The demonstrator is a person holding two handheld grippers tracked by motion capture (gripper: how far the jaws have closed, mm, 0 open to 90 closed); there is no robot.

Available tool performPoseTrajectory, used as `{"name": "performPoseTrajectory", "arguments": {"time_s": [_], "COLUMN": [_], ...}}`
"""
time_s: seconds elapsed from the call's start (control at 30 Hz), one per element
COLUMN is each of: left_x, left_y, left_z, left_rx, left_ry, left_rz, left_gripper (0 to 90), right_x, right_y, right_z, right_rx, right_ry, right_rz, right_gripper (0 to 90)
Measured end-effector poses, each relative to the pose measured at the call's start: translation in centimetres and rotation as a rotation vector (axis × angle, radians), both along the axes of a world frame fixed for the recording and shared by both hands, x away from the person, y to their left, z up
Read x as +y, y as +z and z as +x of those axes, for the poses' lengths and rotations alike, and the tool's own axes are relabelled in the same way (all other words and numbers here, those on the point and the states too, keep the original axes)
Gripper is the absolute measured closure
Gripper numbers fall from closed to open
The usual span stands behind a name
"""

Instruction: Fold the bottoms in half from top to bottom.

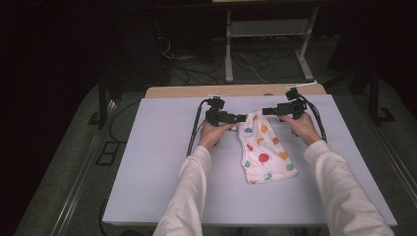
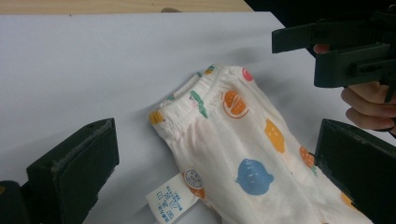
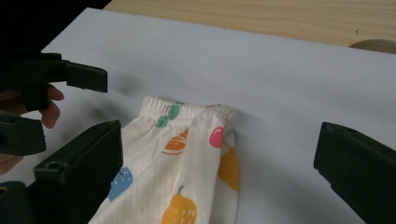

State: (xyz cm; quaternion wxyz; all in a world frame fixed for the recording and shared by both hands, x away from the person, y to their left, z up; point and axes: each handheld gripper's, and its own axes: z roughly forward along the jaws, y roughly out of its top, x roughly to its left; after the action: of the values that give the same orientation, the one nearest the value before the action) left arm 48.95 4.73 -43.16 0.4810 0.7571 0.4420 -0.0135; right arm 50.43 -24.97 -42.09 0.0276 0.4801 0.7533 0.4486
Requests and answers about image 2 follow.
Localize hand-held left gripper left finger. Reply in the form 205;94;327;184
25;118;120;224

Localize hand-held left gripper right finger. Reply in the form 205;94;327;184
313;119;396;224

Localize white fruit print pants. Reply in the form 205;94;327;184
145;63;375;224

